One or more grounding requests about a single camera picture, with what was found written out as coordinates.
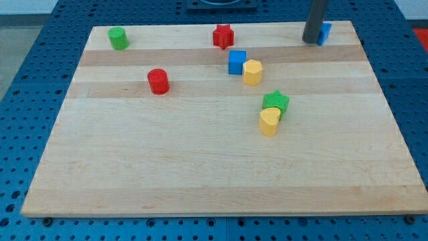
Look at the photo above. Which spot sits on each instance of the red cylinder block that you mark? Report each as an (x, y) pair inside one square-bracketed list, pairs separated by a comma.
[(158, 81)]

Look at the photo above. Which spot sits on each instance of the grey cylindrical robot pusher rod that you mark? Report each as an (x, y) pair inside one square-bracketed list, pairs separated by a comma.
[(314, 21)]

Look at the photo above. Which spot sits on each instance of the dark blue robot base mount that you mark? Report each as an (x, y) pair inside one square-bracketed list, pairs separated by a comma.
[(220, 5)]

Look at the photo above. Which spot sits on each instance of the green star block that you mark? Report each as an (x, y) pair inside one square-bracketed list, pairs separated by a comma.
[(276, 100)]

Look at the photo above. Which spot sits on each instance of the blue cube block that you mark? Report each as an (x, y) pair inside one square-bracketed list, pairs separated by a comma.
[(235, 61)]

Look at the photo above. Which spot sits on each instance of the light wooden board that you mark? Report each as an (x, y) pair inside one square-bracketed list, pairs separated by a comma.
[(118, 150)]

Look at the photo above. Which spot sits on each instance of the red star block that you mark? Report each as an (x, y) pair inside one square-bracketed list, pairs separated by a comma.
[(223, 36)]

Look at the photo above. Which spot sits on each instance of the blue triangle block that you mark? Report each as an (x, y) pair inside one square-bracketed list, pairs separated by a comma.
[(324, 33)]

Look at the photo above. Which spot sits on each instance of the green cylinder block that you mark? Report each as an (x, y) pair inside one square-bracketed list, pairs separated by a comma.
[(118, 38)]

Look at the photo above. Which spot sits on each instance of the yellow heart block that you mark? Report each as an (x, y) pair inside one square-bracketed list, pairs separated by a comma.
[(268, 121)]

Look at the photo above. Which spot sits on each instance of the yellow hexagon block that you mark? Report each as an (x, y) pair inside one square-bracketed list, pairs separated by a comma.
[(252, 72)]

